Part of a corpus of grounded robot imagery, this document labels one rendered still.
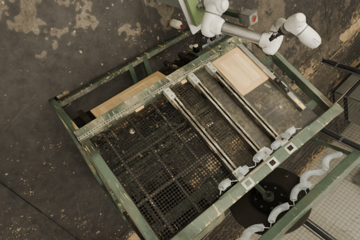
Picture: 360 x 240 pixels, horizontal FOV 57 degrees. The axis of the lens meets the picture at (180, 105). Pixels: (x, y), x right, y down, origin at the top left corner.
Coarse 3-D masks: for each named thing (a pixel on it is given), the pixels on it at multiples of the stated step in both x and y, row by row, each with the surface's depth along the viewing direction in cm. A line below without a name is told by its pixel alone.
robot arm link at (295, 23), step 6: (288, 18) 236; (294, 18) 228; (300, 18) 227; (288, 24) 235; (294, 24) 230; (300, 24) 228; (306, 24) 234; (288, 30) 239; (294, 30) 234; (300, 30) 232
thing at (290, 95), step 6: (240, 48) 355; (246, 54) 351; (252, 54) 351; (252, 60) 348; (258, 60) 348; (258, 66) 346; (264, 66) 345; (264, 72) 343; (270, 72) 342; (270, 78) 341; (276, 84) 337; (282, 90) 335; (288, 96) 332; (294, 96) 331; (294, 102) 330; (300, 102) 329; (300, 108) 327
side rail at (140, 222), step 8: (88, 144) 287; (88, 152) 283; (96, 152) 284; (96, 160) 281; (104, 168) 278; (104, 176) 275; (112, 176) 276; (112, 184) 272; (120, 184) 273; (120, 192) 270; (120, 200) 267; (128, 200) 268; (128, 208) 265; (136, 208) 265; (136, 216) 262; (136, 224) 260; (144, 224) 260; (144, 232) 257; (152, 232) 258
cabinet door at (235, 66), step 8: (224, 56) 349; (232, 56) 351; (240, 56) 352; (216, 64) 343; (224, 64) 345; (232, 64) 346; (240, 64) 347; (248, 64) 348; (224, 72) 339; (232, 72) 341; (240, 72) 342; (248, 72) 343; (256, 72) 344; (232, 80) 336; (240, 80) 337; (248, 80) 338; (256, 80) 339; (264, 80) 340; (240, 88) 332; (248, 88) 333
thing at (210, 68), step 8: (208, 64) 336; (208, 72) 339; (216, 72) 334; (216, 80) 335; (224, 80) 330; (224, 88) 330; (232, 88) 325; (232, 96) 326; (240, 96) 322; (240, 104) 322; (248, 104) 318; (248, 112) 318; (256, 112) 315; (256, 120) 313; (264, 120) 312; (264, 128) 309; (272, 128) 309; (272, 136) 305; (280, 136) 301; (288, 136) 290; (288, 144) 298; (288, 152) 295
